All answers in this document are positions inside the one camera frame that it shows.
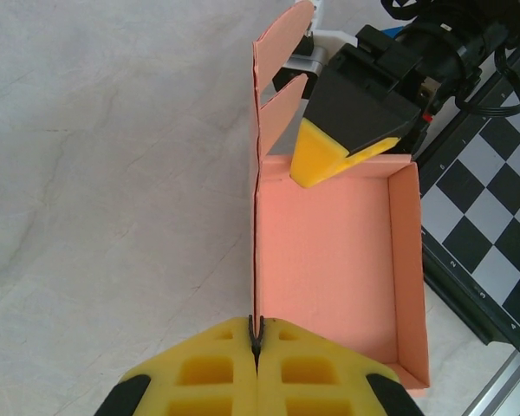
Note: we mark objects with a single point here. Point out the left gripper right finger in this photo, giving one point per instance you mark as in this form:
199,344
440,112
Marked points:
329,381

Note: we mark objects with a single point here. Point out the black grey chessboard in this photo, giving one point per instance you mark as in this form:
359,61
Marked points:
481,195

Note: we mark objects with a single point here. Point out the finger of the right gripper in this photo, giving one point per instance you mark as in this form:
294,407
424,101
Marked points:
355,112
368,154

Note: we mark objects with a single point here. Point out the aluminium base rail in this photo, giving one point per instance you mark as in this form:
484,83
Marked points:
515,390

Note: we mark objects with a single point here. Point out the small blue cube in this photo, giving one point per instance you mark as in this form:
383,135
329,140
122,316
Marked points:
392,31

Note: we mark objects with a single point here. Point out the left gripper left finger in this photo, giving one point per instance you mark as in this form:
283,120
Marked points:
190,381

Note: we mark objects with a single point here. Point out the orange paper box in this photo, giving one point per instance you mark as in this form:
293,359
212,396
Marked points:
329,260

